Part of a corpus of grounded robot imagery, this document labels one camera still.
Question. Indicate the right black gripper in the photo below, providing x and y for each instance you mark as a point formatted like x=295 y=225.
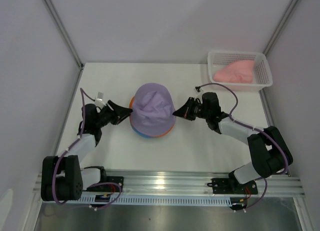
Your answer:
x=183 y=112

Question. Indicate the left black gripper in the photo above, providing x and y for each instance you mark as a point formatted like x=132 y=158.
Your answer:
x=123 y=112

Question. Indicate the blue bucket hat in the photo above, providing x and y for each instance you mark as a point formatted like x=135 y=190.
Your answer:
x=141 y=134

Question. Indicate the purple bucket hat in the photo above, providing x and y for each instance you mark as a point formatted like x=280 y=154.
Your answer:
x=152 y=110

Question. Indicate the pink bucket hat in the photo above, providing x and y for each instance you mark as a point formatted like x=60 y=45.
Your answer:
x=240 y=72

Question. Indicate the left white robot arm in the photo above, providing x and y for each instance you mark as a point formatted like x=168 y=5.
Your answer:
x=62 y=177

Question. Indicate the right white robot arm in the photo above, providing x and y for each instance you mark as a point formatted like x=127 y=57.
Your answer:
x=269 y=152

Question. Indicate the white plastic basket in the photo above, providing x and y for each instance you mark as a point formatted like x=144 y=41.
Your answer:
x=262 y=76

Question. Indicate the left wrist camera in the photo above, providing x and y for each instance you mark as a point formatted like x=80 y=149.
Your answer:
x=99 y=100

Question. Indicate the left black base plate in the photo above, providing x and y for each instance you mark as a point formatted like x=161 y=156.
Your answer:
x=116 y=182

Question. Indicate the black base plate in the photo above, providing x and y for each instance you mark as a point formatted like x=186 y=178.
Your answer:
x=116 y=182
x=231 y=186

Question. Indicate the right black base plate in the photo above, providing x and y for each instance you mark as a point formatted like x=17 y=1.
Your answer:
x=231 y=186

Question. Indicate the white slotted cable duct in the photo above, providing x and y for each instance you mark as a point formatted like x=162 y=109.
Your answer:
x=162 y=200

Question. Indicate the aluminium mounting rail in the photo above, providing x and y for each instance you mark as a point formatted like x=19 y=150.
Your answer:
x=165 y=183

